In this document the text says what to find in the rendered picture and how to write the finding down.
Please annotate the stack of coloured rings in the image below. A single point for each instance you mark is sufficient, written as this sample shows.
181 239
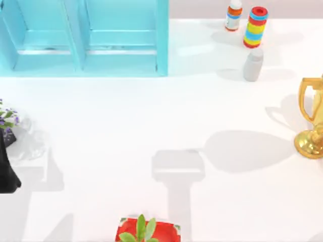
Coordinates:
255 27

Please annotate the light blue rack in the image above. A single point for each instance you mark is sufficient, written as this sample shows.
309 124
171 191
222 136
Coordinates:
83 37

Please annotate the purple flowered plant pot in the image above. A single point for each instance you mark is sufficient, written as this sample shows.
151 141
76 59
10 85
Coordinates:
7 121

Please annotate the red plant pot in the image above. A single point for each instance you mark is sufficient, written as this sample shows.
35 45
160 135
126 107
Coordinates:
149 230

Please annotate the white bottle with orange label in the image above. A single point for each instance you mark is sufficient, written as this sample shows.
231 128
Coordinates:
233 17

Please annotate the gold trophy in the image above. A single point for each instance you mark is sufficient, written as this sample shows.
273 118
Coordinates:
313 121

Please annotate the grey bottle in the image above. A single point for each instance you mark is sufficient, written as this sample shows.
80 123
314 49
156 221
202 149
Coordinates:
252 66

